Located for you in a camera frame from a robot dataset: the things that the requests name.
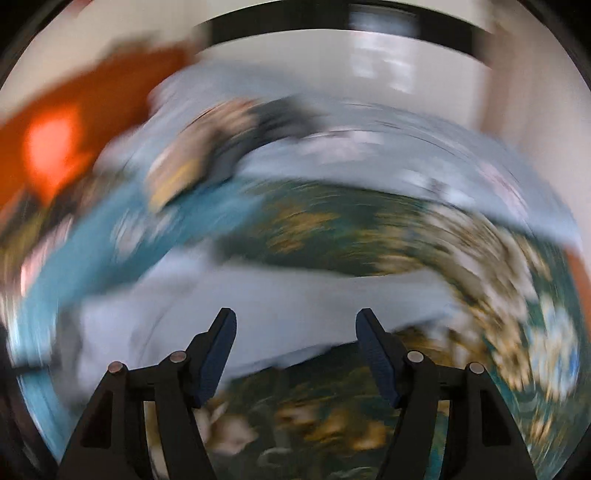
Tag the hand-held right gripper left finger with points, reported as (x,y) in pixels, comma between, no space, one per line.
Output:
(216,353)

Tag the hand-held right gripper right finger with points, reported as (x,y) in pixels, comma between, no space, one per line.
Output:
(376,353)

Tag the pale blue garment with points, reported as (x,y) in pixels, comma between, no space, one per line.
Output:
(277,309)

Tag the teal floral blanket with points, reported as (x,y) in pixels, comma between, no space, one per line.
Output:
(341,226)

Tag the beige printed garment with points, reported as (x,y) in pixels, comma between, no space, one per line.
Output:
(194,152)

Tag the dark grey garment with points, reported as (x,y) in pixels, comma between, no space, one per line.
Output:
(272,124)

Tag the orange cloth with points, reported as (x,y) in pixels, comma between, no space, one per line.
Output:
(92,110)

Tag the white and black wardrobe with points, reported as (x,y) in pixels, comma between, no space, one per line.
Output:
(378,27)

